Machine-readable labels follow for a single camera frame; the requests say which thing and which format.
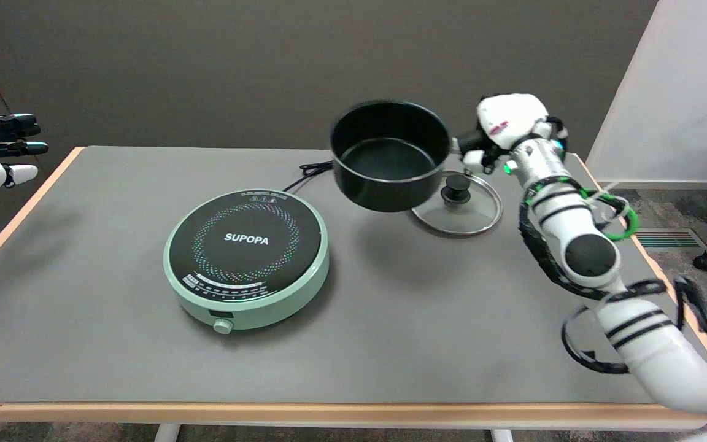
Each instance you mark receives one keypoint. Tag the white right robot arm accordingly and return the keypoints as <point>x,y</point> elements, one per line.
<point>593,258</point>

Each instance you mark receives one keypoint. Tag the floor vent grille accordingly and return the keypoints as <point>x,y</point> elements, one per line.
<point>670,238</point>

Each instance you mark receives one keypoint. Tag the glass lid with black knob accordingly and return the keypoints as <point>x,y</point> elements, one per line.
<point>464,205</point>

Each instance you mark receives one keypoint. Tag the black soup pot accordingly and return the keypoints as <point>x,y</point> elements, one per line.
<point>388,156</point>

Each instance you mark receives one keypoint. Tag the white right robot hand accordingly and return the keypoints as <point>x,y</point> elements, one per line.
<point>509,122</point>

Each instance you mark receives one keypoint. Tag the green induction cooker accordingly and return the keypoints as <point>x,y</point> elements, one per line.
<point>247,258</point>

